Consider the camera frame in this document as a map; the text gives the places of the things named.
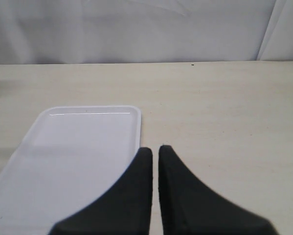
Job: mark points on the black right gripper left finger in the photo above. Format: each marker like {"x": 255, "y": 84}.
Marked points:
{"x": 124, "y": 209}

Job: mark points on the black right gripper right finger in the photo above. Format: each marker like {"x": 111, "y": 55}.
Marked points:
{"x": 189, "y": 207}

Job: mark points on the white plastic tray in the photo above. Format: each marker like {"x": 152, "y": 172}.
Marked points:
{"x": 69, "y": 157}

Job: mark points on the white backdrop curtain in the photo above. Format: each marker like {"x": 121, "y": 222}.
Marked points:
{"x": 140, "y": 31}

